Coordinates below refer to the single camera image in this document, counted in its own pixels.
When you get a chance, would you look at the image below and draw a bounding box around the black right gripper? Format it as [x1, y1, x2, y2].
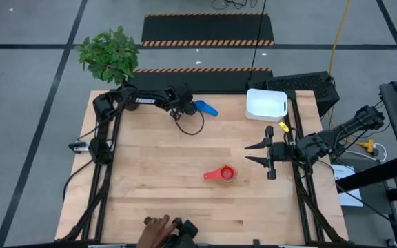
[245, 125, 298, 181]

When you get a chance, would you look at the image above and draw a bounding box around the small blue measuring cup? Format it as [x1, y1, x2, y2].
[194, 99, 219, 117]

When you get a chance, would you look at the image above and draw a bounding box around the red measuring cup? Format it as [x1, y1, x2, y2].
[203, 165, 237, 182]

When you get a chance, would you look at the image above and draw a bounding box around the white plastic basket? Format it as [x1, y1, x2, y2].
[245, 88, 289, 123]

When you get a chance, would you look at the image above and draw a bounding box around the black hazard-striped floor mat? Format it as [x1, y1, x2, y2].
[128, 67, 274, 94]
[141, 12, 276, 48]

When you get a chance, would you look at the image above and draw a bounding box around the black plant pot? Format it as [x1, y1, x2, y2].
[115, 84, 141, 112]

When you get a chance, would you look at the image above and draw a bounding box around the black computer case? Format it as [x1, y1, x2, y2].
[246, 71, 341, 118]

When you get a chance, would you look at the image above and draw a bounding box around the green leafy artificial plant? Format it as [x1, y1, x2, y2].
[74, 25, 140, 87]

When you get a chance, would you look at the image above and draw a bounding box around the white paper sheet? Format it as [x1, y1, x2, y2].
[331, 164, 364, 207]

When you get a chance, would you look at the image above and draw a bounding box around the small white connector box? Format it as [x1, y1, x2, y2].
[68, 141, 91, 154]

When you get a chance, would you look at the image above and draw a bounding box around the person's hand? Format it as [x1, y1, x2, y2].
[136, 214, 181, 248]

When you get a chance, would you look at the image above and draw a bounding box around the grey side table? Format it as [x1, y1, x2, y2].
[336, 70, 397, 248]

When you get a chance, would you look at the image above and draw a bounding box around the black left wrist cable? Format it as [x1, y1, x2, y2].
[174, 110, 205, 136]

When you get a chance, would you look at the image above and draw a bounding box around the black table edge rail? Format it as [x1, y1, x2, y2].
[110, 89, 296, 96]

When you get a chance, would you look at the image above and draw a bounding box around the black right side frame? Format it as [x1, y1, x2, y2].
[284, 89, 349, 244]

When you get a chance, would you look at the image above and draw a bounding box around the black frame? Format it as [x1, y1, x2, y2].
[284, 89, 349, 244]
[60, 89, 123, 242]

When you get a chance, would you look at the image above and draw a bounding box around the black hanging cable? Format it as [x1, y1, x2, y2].
[245, 0, 267, 87]

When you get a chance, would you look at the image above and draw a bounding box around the black table-level camera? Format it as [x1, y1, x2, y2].
[163, 217, 199, 248]

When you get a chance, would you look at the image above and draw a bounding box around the white power cable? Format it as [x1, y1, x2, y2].
[345, 143, 388, 163]

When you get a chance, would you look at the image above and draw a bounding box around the black left arm floor cable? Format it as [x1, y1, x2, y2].
[62, 151, 96, 204]

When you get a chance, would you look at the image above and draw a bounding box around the black left side frame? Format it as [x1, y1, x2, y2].
[60, 89, 123, 242]

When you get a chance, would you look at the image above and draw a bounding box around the yellow extension cable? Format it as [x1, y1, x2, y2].
[327, 0, 376, 153]

